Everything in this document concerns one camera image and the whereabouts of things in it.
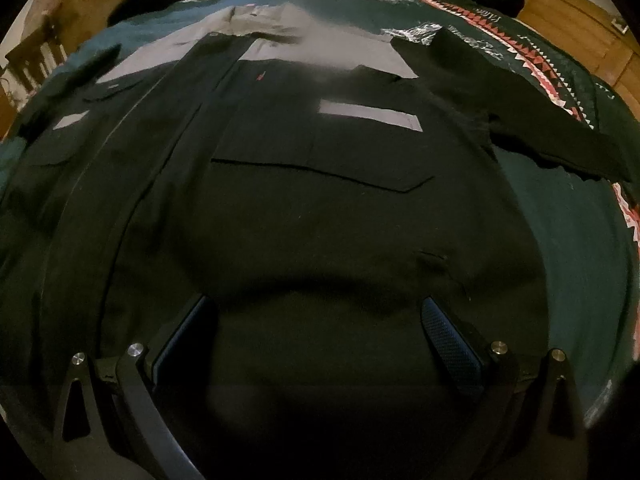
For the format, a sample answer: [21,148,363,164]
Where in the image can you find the green printed blanket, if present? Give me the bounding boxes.
[0,0,640,426]

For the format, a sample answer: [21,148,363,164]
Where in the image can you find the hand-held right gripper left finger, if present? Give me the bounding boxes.
[50,294,221,480]

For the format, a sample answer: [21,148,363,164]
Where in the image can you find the black and grey jacket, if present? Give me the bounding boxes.
[0,2,640,480]

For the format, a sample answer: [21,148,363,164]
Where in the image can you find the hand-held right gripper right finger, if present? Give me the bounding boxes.
[420,296,590,480]

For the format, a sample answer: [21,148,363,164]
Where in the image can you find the wooden chair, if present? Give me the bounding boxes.
[2,12,73,138]

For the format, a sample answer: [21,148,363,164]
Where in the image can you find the wooden headboard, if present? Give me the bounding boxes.
[517,0,640,106]

